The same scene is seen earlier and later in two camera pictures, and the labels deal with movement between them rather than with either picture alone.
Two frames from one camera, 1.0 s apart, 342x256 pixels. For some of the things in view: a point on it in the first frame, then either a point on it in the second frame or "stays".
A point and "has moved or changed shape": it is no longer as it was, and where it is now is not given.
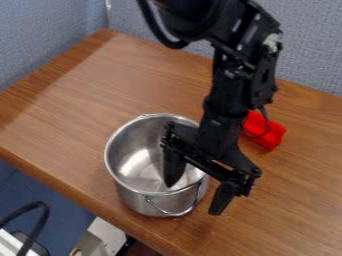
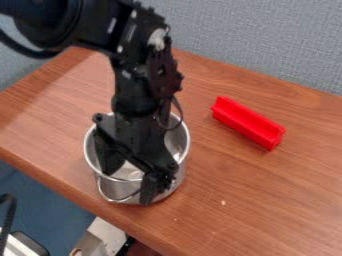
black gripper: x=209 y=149 to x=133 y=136
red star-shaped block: x=262 y=130 stays
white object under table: x=102 y=240 stays
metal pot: x=134 y=154 has moved or changed shape
